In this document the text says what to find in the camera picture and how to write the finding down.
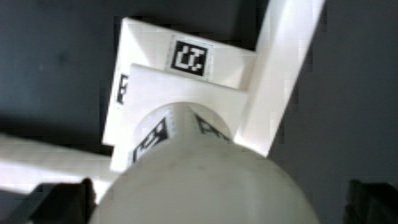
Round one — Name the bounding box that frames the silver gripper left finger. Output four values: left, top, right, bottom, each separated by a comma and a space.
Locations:
25, 178, 97, 224

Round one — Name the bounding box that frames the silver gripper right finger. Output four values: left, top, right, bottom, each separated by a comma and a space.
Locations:
344, 180, 398, 224

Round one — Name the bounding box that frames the white lamp bulb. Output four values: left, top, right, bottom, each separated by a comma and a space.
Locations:
89, 103, 320, 224

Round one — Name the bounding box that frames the white U-shaped fence frame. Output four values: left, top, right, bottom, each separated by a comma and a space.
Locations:
0, 0, 326, 193

